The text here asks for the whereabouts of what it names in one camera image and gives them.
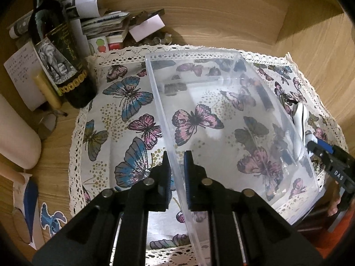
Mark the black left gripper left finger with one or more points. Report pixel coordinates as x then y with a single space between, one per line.
152 194

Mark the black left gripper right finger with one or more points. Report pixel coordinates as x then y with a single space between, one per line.
227 212

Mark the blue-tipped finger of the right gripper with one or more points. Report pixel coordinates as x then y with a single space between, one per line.
318 147

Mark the clear plastic storage bin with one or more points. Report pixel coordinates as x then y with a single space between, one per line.
213 103

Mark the white infrared thermometer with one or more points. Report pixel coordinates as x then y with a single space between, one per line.
300 117

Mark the butterfly print lace cloth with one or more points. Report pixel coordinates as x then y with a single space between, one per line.
118 137

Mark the blue cartoon character sticker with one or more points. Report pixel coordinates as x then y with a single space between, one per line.
51 222

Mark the round glasses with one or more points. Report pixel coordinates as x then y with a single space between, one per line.
45 122

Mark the yellow candle stick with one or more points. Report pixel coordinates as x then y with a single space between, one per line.
49 93

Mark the cream cylindrical roller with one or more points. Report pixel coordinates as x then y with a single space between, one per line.
19 142

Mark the pink sticky note pad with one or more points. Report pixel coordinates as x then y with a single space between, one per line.
146 28

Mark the stack of papers and booklets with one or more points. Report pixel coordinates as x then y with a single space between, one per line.
94 25

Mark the dark wine bottle elephant label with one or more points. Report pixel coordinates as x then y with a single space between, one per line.
70 76

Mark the handwritten white note paper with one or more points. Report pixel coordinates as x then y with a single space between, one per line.
21 67

